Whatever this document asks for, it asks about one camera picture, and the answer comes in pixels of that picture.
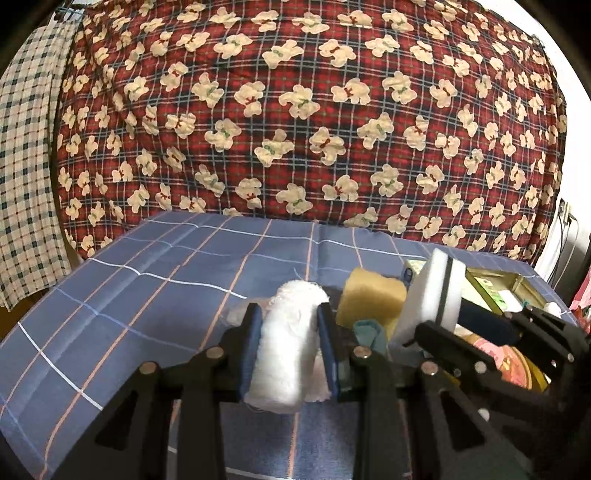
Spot small green box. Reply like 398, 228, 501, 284
485, 285, 514, 311

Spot round gold tin pink lid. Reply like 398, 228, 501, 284
455, 323, 552, 394

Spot dark wall cable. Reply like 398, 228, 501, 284
549, 217, 583, 283

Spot white sponge black stripe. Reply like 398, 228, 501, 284
390, 248, 465, 352

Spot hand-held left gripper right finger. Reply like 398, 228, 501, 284
316, 305, 541, 480

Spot floral tissue box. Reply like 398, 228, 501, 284
402, 259, 430, 283

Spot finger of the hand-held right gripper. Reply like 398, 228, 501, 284
459, 299, 555, 347
416, 320, 550, 407

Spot teal cloth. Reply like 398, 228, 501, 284
353, 318, 391, 352

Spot gold rectangular tin box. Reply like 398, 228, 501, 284
464, 267, 561, 320

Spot beige checkered hanging cloth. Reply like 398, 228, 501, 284
0, 21, 81, 312

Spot red plaid bear print blanket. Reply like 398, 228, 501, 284
53, 0, 568, 266

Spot blue plaid tablecloth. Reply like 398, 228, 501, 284
0, 210, 573, 480

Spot wall socket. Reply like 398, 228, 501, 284
558, 198, 579, 228

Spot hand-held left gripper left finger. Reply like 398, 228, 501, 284
53, 302, 265, 480

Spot yellow sponge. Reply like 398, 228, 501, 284
336, 268, 408, 334

